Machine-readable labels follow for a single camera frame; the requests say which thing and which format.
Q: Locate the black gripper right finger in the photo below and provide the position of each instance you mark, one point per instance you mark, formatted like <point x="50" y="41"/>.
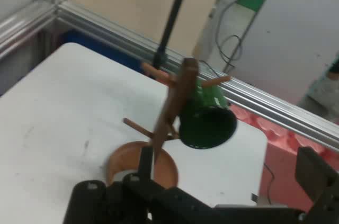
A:
<point x="317" y="176"/>

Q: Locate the long aluminium frame rail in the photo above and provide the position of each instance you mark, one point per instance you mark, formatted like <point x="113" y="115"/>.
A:
<point x="106" y="29"/>

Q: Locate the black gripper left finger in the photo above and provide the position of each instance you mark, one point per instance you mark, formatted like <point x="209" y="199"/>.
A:
<point x="145" y="163"/>

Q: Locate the short aluminium frame rail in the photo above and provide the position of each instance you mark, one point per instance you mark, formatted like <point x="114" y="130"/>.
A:
<point x="23" y="25"/>

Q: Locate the dark green enamel mug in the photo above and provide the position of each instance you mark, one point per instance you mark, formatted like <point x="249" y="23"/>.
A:
<point x="209" y="97"/>

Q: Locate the grey egg-crate foam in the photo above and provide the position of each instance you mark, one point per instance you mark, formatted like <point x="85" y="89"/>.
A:
<point x="323" y="94"/>

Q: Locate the black camera stand pole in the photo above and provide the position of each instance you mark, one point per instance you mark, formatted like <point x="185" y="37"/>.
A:
<point x="173" y="14"/>

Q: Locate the pink foam padding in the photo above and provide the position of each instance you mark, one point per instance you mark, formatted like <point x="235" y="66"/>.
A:
<point x="280" y="155"/>

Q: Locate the brown wooden mug tree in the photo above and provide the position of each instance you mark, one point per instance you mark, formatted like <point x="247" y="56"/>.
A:
<point x="185" y="83"/>

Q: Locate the black tape piece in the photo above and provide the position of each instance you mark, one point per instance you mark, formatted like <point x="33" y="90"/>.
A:
<point x="254" y="198"/>

